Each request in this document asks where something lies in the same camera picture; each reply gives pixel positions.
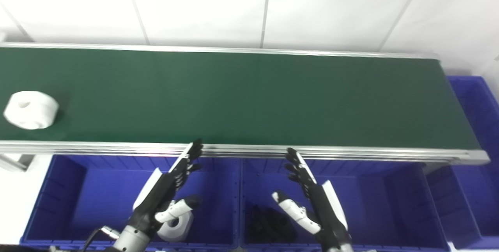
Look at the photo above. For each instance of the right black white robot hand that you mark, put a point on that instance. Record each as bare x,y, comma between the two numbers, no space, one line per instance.
319,201

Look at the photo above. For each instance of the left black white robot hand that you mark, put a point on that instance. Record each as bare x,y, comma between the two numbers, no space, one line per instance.
163,189

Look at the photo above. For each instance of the white cylindrical part with holes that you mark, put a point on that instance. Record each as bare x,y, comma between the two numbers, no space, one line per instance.
31,109
177,226

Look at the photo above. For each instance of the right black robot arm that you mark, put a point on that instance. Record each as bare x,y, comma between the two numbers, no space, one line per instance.
338,246

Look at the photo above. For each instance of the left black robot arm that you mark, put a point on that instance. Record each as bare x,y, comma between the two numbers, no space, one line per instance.
130,240

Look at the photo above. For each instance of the blue plastic bin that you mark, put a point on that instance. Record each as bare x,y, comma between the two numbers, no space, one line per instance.
78,197
473,166
370,205

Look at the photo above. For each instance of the green conveyor belt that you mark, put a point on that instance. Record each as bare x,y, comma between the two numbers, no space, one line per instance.
249,96

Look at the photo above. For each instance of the black parts pile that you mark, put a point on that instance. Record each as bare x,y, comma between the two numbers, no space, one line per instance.
269,224

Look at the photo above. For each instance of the aluminium conveyor support bracket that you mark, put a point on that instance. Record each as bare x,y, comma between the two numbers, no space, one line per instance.
13,161

